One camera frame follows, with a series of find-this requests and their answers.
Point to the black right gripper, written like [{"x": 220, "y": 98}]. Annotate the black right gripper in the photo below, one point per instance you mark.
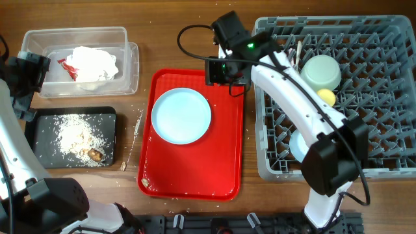
[{"x": 214, "y": 73}]

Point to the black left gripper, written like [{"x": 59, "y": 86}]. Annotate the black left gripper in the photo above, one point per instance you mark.
[{"x": 37, "y": 67}]

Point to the white plastic fork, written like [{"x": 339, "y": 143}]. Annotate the white plastic fork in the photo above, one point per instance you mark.
[{"x": 291, "y": 54}]

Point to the light blue plate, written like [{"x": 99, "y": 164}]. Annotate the light blue plate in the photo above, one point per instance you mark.
[{"x": 181, "y": 116}]

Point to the white napkin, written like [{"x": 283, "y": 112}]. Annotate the white napkin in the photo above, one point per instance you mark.
[{"x": 92, "y": 64}]

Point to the white plastic spoon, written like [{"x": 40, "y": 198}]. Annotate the white plastic spoon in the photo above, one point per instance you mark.
[{"x": 298, "y": 53}]

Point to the food scraps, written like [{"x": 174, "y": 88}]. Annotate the food scraps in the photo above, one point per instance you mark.
[{"x": 77, "y": 137}]

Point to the green bowl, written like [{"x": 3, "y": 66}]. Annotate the green bowl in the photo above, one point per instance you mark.
[{"x": 321, "y": 72}]

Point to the yellow cup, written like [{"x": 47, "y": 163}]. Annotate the yellow cup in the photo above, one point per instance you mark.
[{"x": 327, "y": 96}]

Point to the light blue bowl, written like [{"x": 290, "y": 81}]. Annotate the light blue bowl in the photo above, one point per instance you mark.
[{"x": 297, "y": 146}]

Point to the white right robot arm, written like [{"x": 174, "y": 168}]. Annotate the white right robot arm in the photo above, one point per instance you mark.
[{"x": 337, "y": 146}]

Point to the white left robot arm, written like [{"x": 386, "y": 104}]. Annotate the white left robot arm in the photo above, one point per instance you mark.
[{"x": 31, "y": 200}]

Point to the clear plastic waste bin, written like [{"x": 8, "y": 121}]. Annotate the clear plastic waste bin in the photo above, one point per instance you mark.
[{"x": 57, "y": 44}]

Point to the black waste tray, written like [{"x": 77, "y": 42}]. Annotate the black waste tray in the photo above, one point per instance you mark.
[{"x": 41, "y": 136}]

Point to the grey dishwasher rack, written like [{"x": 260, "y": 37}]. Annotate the grey dishwasher rack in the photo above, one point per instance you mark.
[{"x": 376, "y": 55}]

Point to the red snack wrapper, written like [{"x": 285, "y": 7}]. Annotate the red snack wrapper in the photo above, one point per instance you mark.
[{"x": 70, "y": 69}]

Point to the red plastic tray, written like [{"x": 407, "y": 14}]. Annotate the red plastic tray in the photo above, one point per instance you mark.
[{"x": 207, "y": 169}]

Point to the food crumb on table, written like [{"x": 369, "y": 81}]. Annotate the food crumb on table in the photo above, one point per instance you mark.
[{"x": 123, "y": 166}]

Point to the food crumb on tray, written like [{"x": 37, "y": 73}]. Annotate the food crumb on tray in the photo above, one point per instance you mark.
[{"x": 145, "y": 182}]

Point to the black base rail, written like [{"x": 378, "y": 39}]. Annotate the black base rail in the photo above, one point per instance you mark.
[{"x": 251, "y": 223}]

